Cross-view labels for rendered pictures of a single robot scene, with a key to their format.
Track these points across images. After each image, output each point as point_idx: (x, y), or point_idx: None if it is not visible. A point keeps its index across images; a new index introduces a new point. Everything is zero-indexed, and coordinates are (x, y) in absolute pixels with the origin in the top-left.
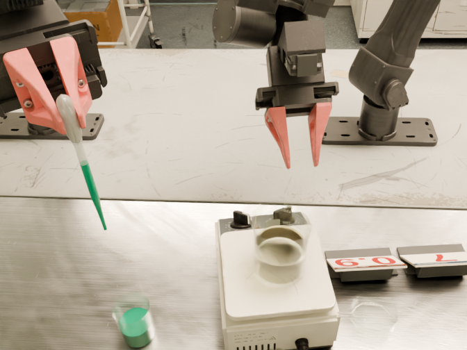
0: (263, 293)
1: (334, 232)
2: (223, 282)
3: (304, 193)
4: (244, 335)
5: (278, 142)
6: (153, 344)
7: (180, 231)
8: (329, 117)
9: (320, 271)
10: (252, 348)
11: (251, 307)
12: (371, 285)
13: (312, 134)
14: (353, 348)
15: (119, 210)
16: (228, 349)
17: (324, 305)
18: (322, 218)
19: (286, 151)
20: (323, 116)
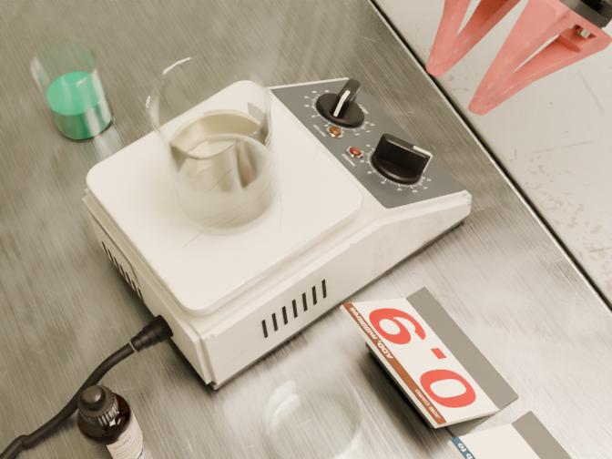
0: (155, 198)
1: (489, 284)
2: (146, 135)
3: (559, 184)
4: (99, 229)
5: (473, 15)
6: (76, 147)
7: (311, 52)
8: (542, 33)
9: (255, 257)
10: (118, 265)
11: (117, 195)
12: (396, 402)
13: (540, 54)
14: (234, 425)
15: None
16: (96, 234)
17: (180, 295)
18: (513, 246)
19: (438, 35)
20: (533, 22)
